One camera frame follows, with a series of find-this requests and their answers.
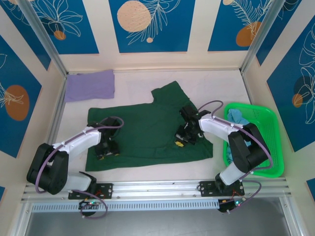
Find purple t-shirt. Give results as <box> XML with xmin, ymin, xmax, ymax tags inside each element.
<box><xmin>64</xmin><ymin>69</ymin><xmax>116</xmax><ymax>103</ymax></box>

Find grey slotted cable duct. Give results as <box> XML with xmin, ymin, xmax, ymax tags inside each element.
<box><xmin>31</xmin><ymin>199</ymin><xmax>220</xmax><ymax>212</ymax></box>

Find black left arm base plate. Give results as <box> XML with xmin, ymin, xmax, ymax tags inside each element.
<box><xmin>68</xmin><ymin>182</ymin><xmax>114</xmax><ymax>200</ymax></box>

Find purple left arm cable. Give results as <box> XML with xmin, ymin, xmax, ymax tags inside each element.
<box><xmin>35</xmin><ymin>117</ymin><xmax>125</xmax><ymax>219</ymax></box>

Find aluminium frame post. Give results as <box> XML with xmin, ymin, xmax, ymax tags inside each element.
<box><xmin>240</xmin><ymin>0</ymin><xmax>288</xmax><ymax>76</ymax></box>
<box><xmin>17</xmin><ymin>0</ymin><xmax>69</xmax><ymax>78</ymax></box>

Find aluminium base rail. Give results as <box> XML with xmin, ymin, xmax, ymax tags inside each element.
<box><xmin>21</xmin><ymin>178</ymin><xmax>293</xmax><ymax>204</ymax></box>

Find blue floral wall panel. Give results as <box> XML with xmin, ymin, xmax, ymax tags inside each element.
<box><xmin>255</xmin><ymin>0</ymin><xmax>315</xmax><ymax>66</ymax></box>
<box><xmin>109</xmin><ymin>0</ymin><xmax>196</xmax><ymax>54</ymax></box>
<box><xmin>0</xmin><ymin>0</ymin><xmax>52</xmax><ymax>71</ymax></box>
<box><xmin>266</xmin><ymin>18</ymin><xmax>315</xmax><ymax>153</ymax></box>
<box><xmin>0</xmin><ymin>34</ymin><xmax>42</xmax><ymax>158</ymax></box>
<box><xmin>208</xmin><ymin>0</ymin><xmax>274</xmax><ymax>52</ymax></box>
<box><xmin>27</xmin><ymin>0</ymin><xmax>99</xmax><ymax>55</ymax></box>

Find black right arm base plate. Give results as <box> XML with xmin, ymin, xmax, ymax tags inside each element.
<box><xmin>199</xmin><ymin>180</ymin><xmax>246</xmax><ymax>197</ymax></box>

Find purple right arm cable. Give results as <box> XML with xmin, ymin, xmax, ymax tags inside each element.
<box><xmin>198</xmin><ymin>100</ymin><xmax>273</xmax><ymax>214</ymax></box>

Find dark green t-shirt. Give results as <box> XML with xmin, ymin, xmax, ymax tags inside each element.
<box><xmin>85</xmin><ymin>80</ymin><xmax>214</xmax><ymax>172</ymax></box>

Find green plastic basket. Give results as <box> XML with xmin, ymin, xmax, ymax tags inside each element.
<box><xmin>222</xmin><ymin>102</ymin><xmax>285</xmax><ymax>178</ymax></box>

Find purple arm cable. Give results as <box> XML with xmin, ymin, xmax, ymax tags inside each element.
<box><xmin>198</xmin><ymin>100</ymin><xmax>273</xmax><ymax>214</ymax></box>
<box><xmin>35</xmin><ymin>117</ymin><xmax>125</xmax><ymax>219</ymax></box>

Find light blue t-shirt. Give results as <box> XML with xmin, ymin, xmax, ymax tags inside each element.
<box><xmin>225</xmin><ymin>108</ymin><xmax>252</xmax><ymax>164</ymax></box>

